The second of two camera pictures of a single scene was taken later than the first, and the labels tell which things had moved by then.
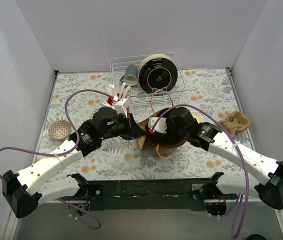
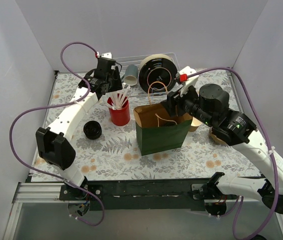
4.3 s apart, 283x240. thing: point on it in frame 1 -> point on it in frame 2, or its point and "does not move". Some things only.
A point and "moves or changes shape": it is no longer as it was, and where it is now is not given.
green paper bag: x=145 y=141 moves or changes shape
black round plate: x=157 y=73 does not move
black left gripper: x=130 y=126 -> x=115 y=81
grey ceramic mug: x=130 y=77 does not move
